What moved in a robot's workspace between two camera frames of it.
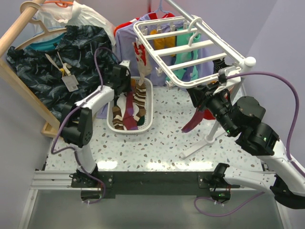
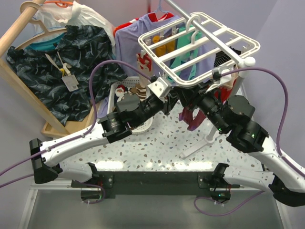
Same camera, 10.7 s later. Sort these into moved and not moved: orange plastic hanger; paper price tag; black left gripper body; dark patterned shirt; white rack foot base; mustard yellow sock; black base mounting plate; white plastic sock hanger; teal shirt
Moved: white plastic sock hanger; mustard yellow sock; black left gripper body
Not moved: orange plastic hanger; teal shirt; white rack foot base; paper price tag; dark patterned shirt; black base mounting plate
